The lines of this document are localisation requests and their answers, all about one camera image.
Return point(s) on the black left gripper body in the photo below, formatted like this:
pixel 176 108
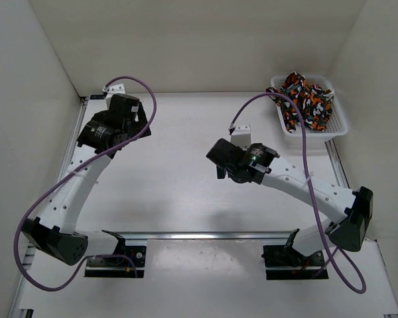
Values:
pixel 132 122

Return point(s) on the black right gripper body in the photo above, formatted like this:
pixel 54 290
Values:
pixel 231 175

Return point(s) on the orange camouflage shorts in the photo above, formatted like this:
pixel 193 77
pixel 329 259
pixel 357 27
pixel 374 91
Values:
pixel 313 102

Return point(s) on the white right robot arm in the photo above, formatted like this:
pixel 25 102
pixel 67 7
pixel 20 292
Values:
pixel 348 212

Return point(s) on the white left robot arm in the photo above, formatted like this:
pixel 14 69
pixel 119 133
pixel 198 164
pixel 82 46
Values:
pixel 53 231

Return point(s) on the white plastic basket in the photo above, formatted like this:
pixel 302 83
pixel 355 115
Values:
pixel 336 126

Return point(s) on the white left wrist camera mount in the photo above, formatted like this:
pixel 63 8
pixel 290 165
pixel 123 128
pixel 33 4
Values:
pixel 110 90

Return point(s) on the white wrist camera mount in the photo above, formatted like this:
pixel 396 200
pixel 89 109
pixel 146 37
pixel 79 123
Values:
pixel 110 90
pixel 240 135

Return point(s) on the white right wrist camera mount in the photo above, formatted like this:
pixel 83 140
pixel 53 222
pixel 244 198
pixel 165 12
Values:
pixel 240 135

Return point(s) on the aluminium front rail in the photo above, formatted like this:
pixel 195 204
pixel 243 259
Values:
pixel 207 235

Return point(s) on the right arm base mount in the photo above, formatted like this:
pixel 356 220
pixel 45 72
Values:
pixel 285 264

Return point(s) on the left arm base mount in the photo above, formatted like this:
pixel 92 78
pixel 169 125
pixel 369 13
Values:
pixel 118 267

